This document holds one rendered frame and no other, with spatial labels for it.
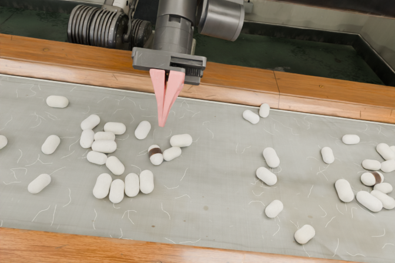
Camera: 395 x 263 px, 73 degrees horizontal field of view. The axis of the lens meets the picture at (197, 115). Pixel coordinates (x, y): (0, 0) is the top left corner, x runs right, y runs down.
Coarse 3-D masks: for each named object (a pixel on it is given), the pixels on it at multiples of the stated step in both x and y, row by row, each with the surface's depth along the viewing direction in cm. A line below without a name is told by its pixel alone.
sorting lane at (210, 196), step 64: (0, 128) 44; (64, 128) 46; (128, 128) 48; (192, 128) 50; (256, 128) 52; (320, 128) 54; (384, 128) 57; (0, 192) 37; (64, 192) 38; (192, 192) 40; (256, 192) 42; (320, 192) 43; (320, 256) 36; (384, 256) 37
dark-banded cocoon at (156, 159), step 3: (150, 147) 43; (153, 147) 43; (159, 147) 44; (159, 153) 42; (153, 156) 42; (156, 156) 42; (159, 156) 42; (162, 156) 43; (150, 159) 42; (153, 159) 42; (156, 159) 42; (159, 159) 42; (162, 159) 42; (153, 162) 42; (156, 162) 42; (159, 162) 42
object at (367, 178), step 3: (363, 174) 45; (366, 174) 45; (369, 174) 45; (372, 174) 45; (381, 174) 45; (363, 177) 45; (366, 177) 44; (369, 177) 44; (372, 177) 44; (381, 177) 45; (363, 180) 45; (366, 180) 44; (369, 180) 44; (372, 180) 44; (381, 180) 45; (363, 183) 45; (366, 183) 45; (369, 183) 44; (372, 183) 44
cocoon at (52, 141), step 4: (52, 136) 42; (56, 136) 43; (48, 140) 41; (52, 140) 42; (56, 140) 42; (44, 144) 41; (48, 144) 41; (52, 144) 41; (56, 144) 42; (44, 148) 41; (48, 148) 41; (52, 148) 41; (44, 152) 41; (48, 152) 41; (52, 152) 42
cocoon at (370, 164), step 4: (364, 160) 48; (368, 160) 47; (372, 160) 47; (376, 160) 48; (364, 164) 47; (368, 164) 47; (372, 164) 47; (376, 164) 47; (380, 164) 47; (368, 168) 47; (372, 168) 47; (376, 168) 47
